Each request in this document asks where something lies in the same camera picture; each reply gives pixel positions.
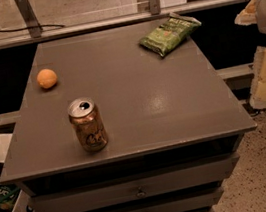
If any green jalapeno chip bag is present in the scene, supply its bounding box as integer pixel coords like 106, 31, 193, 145
139, 12, 202, 57

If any grey drawer cabinet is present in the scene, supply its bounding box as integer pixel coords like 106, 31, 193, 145
1, 22, 255, 212

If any gold soda can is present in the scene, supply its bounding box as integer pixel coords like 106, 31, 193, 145
68, 97, 108, 153

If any orange fruit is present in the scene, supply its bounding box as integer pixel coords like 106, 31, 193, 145
36, 69, 58, 89

